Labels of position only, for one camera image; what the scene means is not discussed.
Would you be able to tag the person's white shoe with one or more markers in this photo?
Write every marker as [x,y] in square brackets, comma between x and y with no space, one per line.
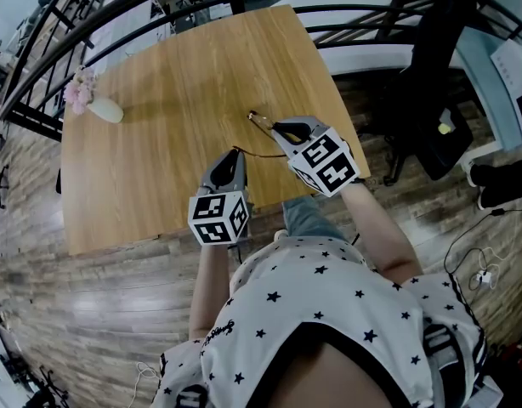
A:
[279,234]

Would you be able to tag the black metal railing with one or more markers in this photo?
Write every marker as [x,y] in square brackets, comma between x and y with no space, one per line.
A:
[52,32]

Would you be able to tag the dark-framed eyeglasses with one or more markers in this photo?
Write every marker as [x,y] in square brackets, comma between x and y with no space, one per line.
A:
[261,120]

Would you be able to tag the white printed box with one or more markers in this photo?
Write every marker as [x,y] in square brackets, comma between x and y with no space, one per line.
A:
[514,68]

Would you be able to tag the white vase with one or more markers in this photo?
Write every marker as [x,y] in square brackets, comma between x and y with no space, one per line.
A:
[107,109]

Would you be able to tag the black office chair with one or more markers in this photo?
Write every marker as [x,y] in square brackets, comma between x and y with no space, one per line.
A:
[435,79]

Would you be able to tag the black tripod equipment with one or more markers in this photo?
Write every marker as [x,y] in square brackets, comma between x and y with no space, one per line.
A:
[44,391]

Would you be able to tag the red object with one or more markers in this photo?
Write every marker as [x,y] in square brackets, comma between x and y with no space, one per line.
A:
[516,355]

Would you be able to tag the person's left forearm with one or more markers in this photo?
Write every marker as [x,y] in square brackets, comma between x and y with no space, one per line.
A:
[212,300]

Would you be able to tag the white star-print shirt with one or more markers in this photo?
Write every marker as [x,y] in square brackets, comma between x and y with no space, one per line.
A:
[312,296]

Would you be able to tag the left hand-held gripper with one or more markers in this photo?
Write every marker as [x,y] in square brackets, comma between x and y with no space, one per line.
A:
[210,211]

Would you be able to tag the white charger block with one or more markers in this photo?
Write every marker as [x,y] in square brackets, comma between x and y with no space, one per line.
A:
[484,278]

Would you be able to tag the person's right forearm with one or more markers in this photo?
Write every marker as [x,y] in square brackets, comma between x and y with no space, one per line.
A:
[380,236]

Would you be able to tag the small yellow object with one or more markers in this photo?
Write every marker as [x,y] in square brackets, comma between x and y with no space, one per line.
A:
[445,128]

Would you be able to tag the grey denim trousers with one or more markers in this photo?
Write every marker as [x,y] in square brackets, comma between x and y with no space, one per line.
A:
[308,219]

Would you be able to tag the light blue desk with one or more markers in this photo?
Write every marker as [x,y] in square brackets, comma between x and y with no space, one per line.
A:
[486,92]

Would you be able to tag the wooden table with white legs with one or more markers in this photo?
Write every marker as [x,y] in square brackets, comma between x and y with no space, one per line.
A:
[167,121]

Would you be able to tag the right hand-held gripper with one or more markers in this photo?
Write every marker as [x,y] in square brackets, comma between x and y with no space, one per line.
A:
[325,164]

